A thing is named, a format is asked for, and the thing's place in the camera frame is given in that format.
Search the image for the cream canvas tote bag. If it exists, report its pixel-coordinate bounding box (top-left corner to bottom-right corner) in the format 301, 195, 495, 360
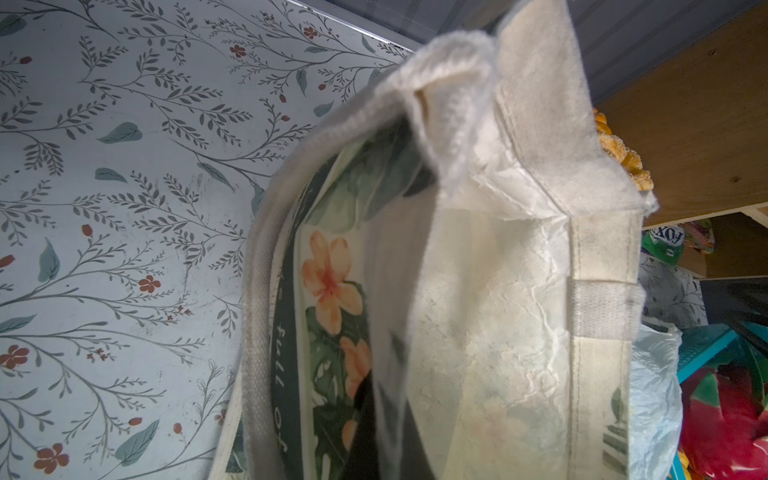
210, 1, 656, 479

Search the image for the white plastic grocery bag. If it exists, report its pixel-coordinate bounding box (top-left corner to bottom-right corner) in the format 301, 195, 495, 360
629, 317, 683, 480

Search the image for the teal plastic fruit basket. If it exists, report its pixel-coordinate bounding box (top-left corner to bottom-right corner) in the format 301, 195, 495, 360
672, 323, 767, 479

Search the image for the pink dragon fruit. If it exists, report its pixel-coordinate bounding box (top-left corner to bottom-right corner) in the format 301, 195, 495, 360
679, 341, 767, 479

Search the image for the bread rolls cluster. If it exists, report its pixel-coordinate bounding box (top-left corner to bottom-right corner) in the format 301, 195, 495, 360
593, 108, 654, 191

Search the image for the floral table mat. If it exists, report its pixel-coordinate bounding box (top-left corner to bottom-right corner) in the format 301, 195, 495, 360
1, 1, 407, 479

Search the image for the green snack packet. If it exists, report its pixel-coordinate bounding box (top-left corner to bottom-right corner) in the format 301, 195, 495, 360
641, 225, 686, 266

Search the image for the wooden shelf unit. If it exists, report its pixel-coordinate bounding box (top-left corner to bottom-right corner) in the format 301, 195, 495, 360
599, 1, 767, 279

